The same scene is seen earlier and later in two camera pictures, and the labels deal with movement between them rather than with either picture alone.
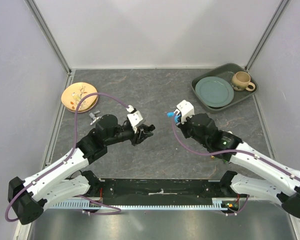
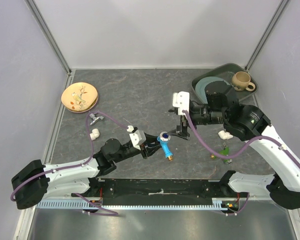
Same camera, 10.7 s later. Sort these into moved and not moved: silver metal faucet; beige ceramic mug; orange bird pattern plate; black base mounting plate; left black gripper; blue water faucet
Moved: left black gripper; blue water faucet
Not moved: black base mounting plate; orange bird pattern plate; beige ceramic mug; silver metal faucet
